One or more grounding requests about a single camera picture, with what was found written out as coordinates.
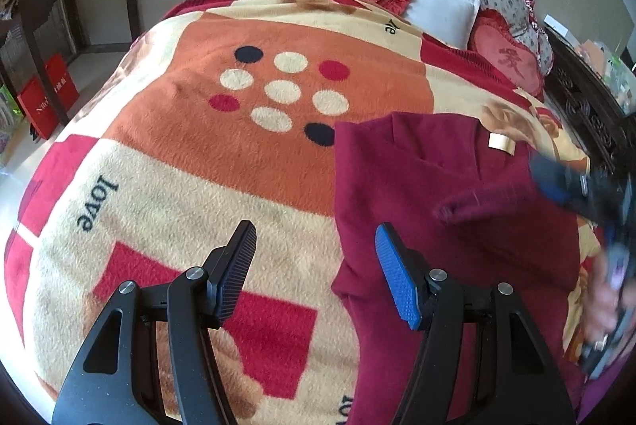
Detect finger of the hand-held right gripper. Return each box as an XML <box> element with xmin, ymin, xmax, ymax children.
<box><xmin>527</xmin><ymin>153</ymin><xmax>594</xmax><ymax>214</ymax></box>

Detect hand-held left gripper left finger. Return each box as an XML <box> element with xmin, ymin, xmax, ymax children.
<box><xmin>50</xmin><ymin>220</ymin><xmax>258</xmax><ymax>425</ymax></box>

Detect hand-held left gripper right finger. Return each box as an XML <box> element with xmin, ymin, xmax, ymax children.
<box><xmin>375</xmin><ymin>222</ymin><xmax>577</xmax><ymax>425</ymax></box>

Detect maroon knit sweater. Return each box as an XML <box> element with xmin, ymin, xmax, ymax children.
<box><xmin>330</xmin><ymin>111</ymin><xmax>592</xmax><ymax>425</ymax></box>

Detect person's right hand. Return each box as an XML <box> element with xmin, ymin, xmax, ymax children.
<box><xmin>581</xmin><ymin>246</ymin><xmax>628</xmax><ymax>349</ymax></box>

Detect dark carved wooden headboard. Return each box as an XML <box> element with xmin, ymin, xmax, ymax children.
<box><xmin>544</xmin><ymin>20</ymin><xmax>636</xmax><ymax>187</ymax></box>

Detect pale plastic bags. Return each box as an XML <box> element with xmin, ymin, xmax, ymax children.
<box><xmin>576</xmin><ymin>38</ymin><xmax>636</xmax><ymax>108</ymax></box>

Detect printed fleece blanket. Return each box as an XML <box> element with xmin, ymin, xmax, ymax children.
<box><xmin>2</xmin><ymin>0</ymin><xmax>597</xmax><ymax>425</ymax></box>

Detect floral pillow with red trim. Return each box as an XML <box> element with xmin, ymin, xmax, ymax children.
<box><xmin>514</xmin><ymin>0</ymin><xmax>555</xmax><ymax>73</ymax></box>

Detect white box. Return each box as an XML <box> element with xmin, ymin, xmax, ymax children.
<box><xmin>544</xmin><ymin>14</ymin><xmax>580</xmax><ymax>41</ymax></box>

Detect white pillow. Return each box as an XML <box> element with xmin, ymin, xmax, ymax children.
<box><xmin>405</xmin><ymin>0</ymin><xmax>482</xmax><ymax>51</ymax></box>

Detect red paper bag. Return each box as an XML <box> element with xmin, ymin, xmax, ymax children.
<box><xmin>45</xmin><ymin>52</ymin><xmax>80</xmax><ymax>108</ymax></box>
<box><xmin>16</xmin><ymin>75</ymin><xmax>61</xmax><ymax>140</ymax></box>

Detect green packets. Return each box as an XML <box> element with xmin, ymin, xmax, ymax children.
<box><xmin>0</xmin><ymin>85</ymin><xmax>23</xmax><ymax>158</ymax></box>

